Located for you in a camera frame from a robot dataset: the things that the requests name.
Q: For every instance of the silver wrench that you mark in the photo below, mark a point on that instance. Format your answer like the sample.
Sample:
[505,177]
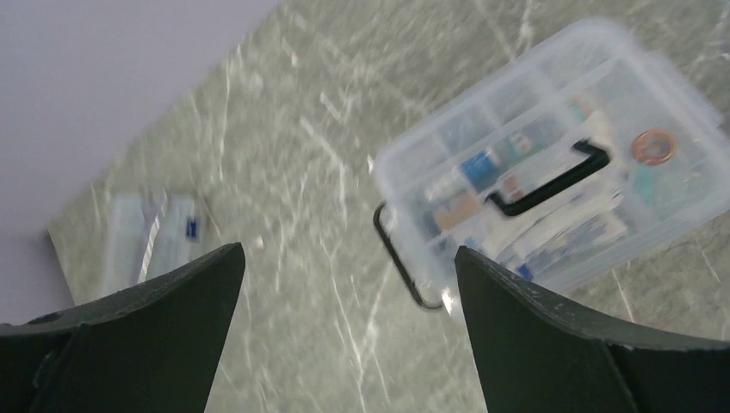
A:
[154,208]

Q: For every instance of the blue white bandage roll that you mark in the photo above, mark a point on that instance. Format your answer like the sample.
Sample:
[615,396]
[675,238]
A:
[482,169]

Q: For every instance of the small red balm tin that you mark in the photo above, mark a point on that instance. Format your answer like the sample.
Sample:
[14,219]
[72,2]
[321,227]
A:
[653,147]

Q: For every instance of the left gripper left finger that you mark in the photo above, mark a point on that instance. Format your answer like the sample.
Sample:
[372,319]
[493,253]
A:
[153,347]

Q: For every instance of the clear medicine kit box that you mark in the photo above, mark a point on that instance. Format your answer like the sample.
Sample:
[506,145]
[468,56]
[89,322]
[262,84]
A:
[456,228]

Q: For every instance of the clear box with blue latches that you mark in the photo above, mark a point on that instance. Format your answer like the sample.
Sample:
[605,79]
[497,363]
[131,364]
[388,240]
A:
[180,239]

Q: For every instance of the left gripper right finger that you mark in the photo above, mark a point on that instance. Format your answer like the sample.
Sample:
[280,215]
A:
[538,351]

